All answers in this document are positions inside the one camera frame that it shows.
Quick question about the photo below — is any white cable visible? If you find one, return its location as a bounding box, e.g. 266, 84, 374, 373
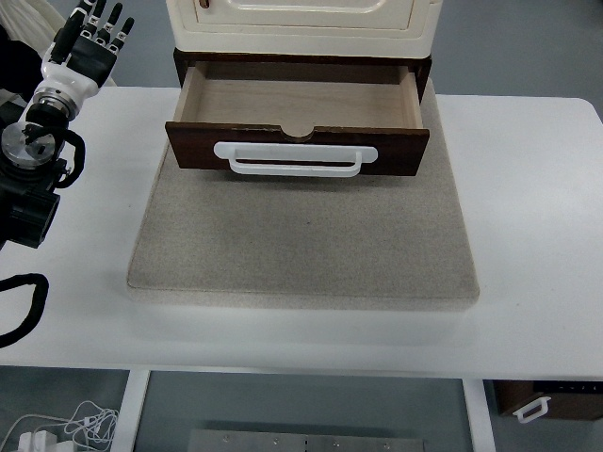
0, 400, 121, 452

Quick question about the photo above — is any white table leg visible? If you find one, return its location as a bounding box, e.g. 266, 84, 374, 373
462, 379, 497, 452
110, 369, 151, 452

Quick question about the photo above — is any black sleeved cable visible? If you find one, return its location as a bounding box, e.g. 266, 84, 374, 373
0, 273, 51, 349

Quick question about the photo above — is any dark wooden cabinet base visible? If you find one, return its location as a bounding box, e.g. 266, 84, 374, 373
173, 47, 432, 100

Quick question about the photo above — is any beige felt mat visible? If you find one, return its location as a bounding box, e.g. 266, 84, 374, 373
127, 87, 480, 311

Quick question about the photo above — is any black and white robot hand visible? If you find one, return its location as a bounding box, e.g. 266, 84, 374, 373
32, 1, 135, 116

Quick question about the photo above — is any white table leg left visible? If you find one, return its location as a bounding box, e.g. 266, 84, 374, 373
110, 369, 151, 452

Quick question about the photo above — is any white power adapter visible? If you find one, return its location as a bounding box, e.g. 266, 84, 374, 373
17, 430, 57, 452

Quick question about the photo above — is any cream upper cabinet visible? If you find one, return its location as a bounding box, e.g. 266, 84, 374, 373
167, 0, 443, 58

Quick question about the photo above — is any brown box white handle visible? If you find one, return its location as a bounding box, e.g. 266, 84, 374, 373
493, 379, 602, 424

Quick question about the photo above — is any white drawer handle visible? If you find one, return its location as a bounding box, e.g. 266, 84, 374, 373
214, 141, 379, 178

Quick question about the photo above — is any cream jacket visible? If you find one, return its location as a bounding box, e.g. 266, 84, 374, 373
0, 0, 67, 103

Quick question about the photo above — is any white table leg right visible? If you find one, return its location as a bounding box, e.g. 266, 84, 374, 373
462, 379, 497, 452

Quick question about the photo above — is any dark wooden drawer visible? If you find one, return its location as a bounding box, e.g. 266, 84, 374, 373
166, 61, 430, 176

